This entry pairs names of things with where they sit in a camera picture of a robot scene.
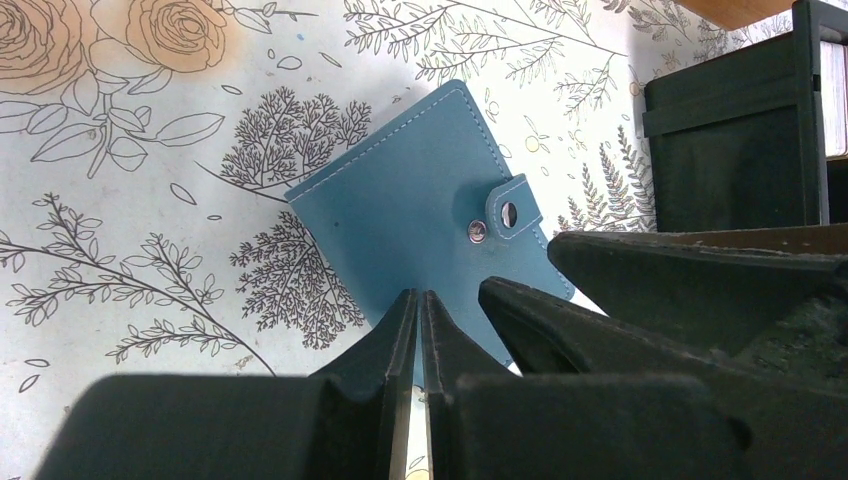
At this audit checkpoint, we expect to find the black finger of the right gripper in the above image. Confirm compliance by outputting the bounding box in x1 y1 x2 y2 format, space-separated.
547 224 847 387

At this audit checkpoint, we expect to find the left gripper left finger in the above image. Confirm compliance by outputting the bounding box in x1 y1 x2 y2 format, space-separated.
37 290 418 479

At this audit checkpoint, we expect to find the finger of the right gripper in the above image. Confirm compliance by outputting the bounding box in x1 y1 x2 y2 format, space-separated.
478 277 847 479

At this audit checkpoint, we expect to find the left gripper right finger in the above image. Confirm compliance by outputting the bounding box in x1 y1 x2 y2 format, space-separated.
421 291 752 479

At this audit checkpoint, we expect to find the blue leather card holder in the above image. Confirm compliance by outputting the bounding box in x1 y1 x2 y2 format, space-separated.
286 80 575 362

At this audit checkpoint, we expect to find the orange compartment tray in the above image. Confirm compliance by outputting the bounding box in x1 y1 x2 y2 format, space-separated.
675 0 794 30

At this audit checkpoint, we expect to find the black card box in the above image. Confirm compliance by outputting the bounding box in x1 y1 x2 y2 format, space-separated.
643 1 847 232

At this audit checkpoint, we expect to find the white card in box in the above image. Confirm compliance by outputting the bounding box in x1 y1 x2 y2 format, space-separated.
820 41 847 159

